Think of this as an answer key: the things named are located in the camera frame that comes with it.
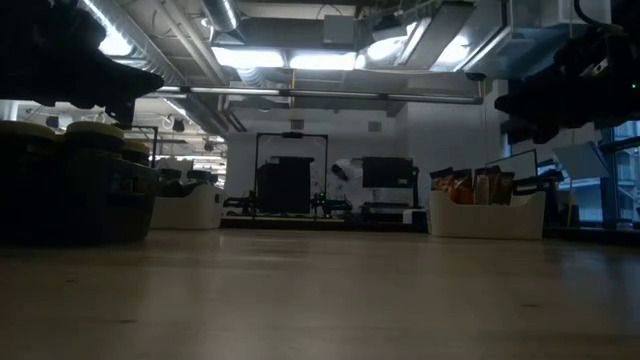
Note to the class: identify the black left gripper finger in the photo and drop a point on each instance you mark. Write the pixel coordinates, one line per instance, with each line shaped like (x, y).
(130, 80)
(124, 112)

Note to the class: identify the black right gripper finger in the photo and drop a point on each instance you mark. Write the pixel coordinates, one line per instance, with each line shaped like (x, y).
(545, 134)
(535, 102)

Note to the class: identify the monitor with white screen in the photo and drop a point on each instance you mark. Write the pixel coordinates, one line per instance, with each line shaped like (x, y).
(522, 162)

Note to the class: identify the tilted grey board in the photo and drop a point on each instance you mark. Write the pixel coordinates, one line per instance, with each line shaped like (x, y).
(580, 160)

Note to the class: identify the black ceiling spotlight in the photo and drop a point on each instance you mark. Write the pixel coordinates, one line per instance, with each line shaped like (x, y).
(177, 125)
(52, 121)
(209, 146)

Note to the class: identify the white pillar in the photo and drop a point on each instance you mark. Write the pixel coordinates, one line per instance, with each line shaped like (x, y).
(9, 111)

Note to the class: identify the white box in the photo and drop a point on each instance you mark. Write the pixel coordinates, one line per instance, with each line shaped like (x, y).
(175, 163)

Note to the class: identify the glass window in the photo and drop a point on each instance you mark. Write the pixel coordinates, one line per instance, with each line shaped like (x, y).
(625, 190)

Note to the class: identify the dark grey plastic bin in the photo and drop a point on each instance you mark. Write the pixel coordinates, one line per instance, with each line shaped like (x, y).
(100, 210)

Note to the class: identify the white plastic bin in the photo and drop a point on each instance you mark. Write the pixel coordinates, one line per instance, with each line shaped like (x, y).
(485, 220)
(190, 212)

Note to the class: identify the black equipment rack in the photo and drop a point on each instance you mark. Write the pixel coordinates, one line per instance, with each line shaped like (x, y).
(387, 172)

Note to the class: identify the bright ceiling light panel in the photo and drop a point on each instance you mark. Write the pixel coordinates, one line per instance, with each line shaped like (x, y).
(300, 60)

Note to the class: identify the black cabinet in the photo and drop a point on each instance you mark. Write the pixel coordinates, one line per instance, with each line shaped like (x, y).
(285, 185)

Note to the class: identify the grey horizontal ceiling pipe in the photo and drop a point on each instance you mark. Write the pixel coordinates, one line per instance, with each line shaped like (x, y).
(325, 93)

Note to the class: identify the person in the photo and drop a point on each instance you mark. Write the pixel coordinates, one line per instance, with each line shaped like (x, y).
(352, 187)

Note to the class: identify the grey ceiling box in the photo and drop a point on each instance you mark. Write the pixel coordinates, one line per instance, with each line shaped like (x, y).
(339, 30)

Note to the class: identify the low black stand frame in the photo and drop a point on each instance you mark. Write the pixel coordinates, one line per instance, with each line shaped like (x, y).
(147, 127)

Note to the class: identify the silver ribbed air duct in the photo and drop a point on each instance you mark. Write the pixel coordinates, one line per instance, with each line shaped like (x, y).
(150, 52)

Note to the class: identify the silver rectangular air duct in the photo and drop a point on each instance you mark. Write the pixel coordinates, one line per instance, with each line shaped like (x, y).
(480, 45)

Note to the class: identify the silver round air duct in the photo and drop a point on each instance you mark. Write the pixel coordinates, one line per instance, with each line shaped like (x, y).
(222, 15)

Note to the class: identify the tall black stand frame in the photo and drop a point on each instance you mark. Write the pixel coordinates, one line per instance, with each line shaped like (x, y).
(292, 135)

